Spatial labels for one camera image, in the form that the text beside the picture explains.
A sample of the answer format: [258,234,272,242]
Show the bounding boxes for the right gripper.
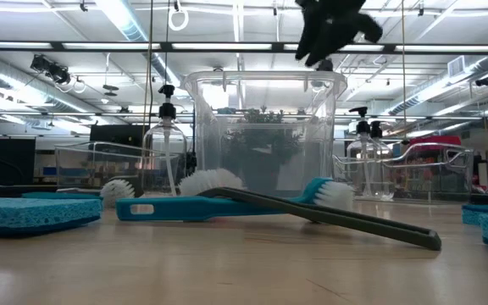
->
[295,0,384,68]

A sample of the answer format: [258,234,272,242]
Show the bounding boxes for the clear rectangular plastic tub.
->
[180,69,349,198]

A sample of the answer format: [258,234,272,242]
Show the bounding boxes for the dark grey dish brush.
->
[179,168,443,252]

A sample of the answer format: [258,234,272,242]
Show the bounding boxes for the potted green plant white flowers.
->
[222,105,304,191]

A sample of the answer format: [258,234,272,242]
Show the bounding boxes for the clear plastic bin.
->
[54,141,181,196]
[331,142,474,202]

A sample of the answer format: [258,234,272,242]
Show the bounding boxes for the teal dish brush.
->
[115,176,355,223]

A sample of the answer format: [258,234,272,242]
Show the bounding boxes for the black monitor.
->
[89,124,150,148]

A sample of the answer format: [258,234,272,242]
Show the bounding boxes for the black ceiling spotlights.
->
[30,53,72,86]

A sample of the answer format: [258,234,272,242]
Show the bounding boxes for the white cable loop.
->
[167,4,190,32]

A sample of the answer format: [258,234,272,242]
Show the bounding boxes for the black overhead frame beam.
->
[0,40,488,55]

